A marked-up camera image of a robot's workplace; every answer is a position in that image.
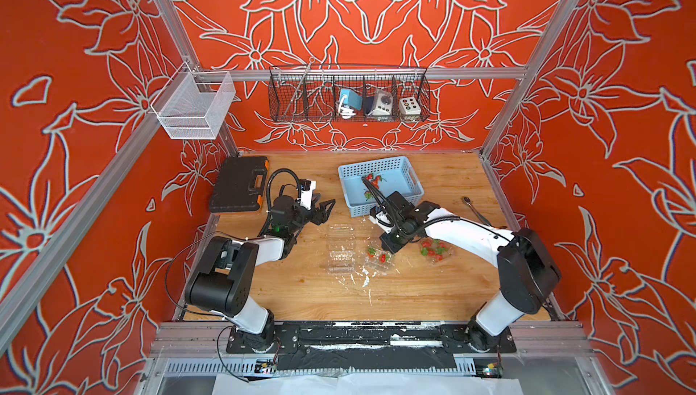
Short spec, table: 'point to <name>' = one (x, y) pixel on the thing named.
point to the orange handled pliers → (468, 203)
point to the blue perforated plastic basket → (388, 175)
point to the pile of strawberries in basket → (375, 181)
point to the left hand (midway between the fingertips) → (327, 197)
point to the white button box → (410, 106)
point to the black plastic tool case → (239, 184)
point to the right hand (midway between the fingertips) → (380, 245)
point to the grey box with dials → (383, 103)
